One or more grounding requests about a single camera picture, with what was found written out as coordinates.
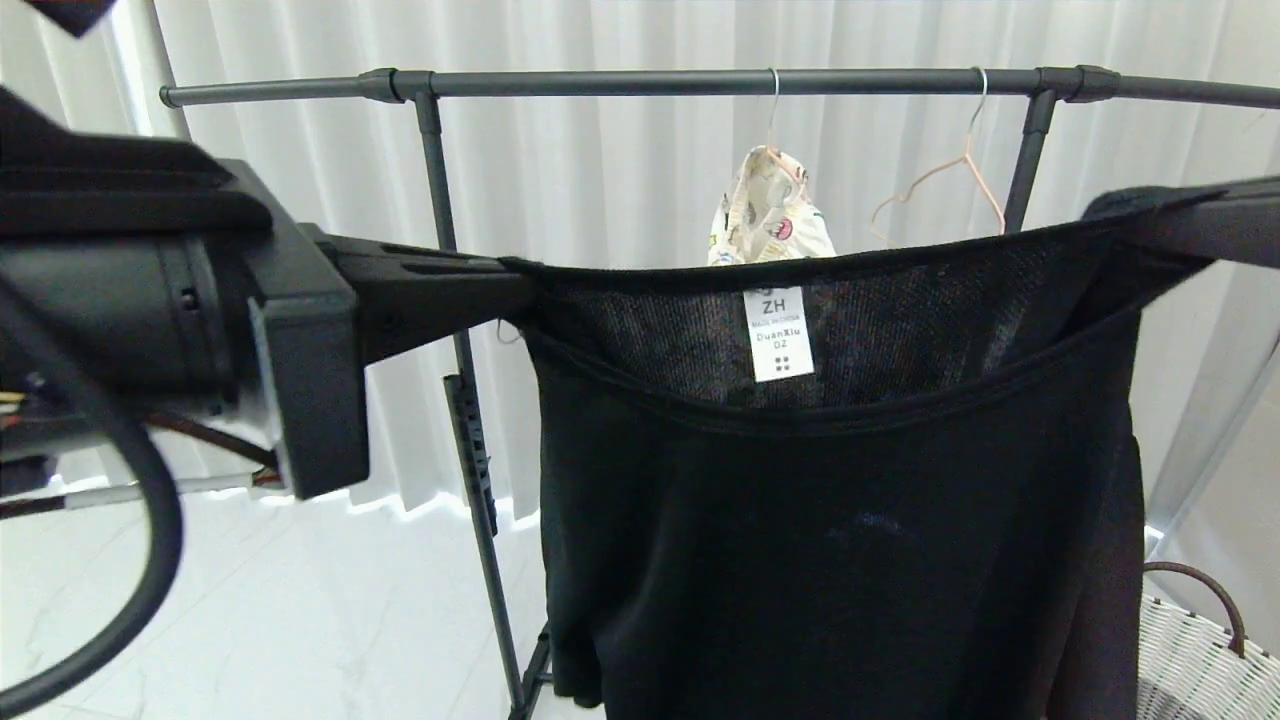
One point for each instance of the black clothes rack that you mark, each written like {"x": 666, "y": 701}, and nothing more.
{"x": 700, "y": 82}

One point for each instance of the white curtain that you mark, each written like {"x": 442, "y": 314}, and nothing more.
{"x": 600, "y": 180}

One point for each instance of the black garment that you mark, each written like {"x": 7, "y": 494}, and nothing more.
{"x": 800, "y": 560}

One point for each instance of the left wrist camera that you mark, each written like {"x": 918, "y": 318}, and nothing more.
{"x": 100, "y": 200}

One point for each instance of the pink clothes hanger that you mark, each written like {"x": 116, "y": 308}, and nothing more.
{"x": 975, "y": 165}
{"x": 773, "y": 100}

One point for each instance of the white laundry basket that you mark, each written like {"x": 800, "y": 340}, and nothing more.
{"x": 1190, "y": 660}

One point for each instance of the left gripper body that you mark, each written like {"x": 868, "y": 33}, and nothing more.
{"x": 300, "y": 380}

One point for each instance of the cream printed garment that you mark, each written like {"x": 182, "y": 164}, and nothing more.
{"x": 770, "y": 225}

